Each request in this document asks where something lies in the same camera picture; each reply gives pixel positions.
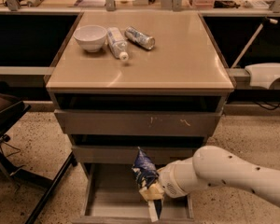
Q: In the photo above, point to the white stick with black tip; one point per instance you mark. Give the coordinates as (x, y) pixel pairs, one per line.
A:
(265, 21)

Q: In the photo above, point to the grey drawer cabinet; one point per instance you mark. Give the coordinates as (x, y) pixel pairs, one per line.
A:
(183, 73)

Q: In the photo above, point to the clear plastic water bottle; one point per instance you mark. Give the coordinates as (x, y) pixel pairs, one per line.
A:
(117, 44)

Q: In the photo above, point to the middle grey drawer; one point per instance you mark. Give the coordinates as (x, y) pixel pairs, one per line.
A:
(127, 155)

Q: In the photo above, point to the white ceramic bowl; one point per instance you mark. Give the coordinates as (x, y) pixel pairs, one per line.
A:
(91, 38)

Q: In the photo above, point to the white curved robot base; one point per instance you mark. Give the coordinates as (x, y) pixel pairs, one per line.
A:
(263, 74)

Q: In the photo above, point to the blue chip bag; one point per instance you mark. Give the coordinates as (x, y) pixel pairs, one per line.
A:
(145, 174)

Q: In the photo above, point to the bottom grey open drawer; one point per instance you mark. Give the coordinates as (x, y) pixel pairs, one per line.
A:
(112, 197)

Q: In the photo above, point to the silver blue drink can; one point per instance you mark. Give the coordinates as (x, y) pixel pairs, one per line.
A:
(143, 40)

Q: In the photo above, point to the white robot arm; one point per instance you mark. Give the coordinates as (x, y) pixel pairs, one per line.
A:
(209, 167)

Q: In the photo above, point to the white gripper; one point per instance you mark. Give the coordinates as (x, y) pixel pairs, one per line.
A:
(167, 181)

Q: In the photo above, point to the top grey drawer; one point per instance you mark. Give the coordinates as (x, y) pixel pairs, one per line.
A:
(146, 123)

